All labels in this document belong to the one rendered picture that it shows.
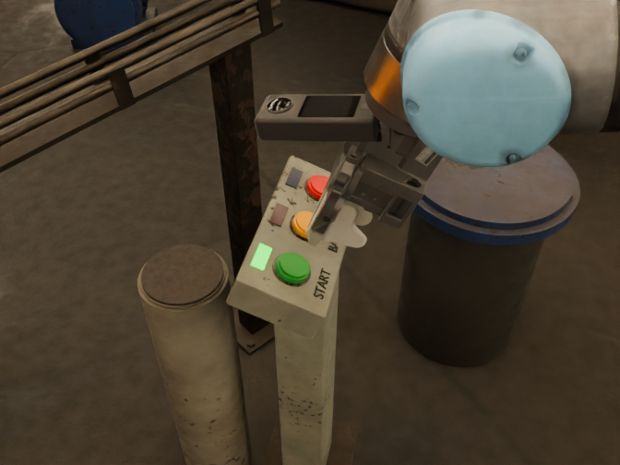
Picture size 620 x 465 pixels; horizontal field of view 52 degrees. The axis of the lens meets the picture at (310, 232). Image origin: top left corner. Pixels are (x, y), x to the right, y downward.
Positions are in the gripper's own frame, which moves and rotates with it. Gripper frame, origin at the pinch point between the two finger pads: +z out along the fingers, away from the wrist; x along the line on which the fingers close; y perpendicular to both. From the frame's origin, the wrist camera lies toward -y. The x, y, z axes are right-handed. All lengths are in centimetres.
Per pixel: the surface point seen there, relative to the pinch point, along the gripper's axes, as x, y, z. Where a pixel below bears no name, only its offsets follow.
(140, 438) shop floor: 4, -10, 74
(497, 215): 35.4, 30.2, 14.1
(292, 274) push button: -1.6, 0.3, 5.6
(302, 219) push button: 7.2, -0.8, 5.7
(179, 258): 5.6, -13.4, 20.2
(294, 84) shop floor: 140, -14, 77
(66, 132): 10.9, -32.9, 11.9
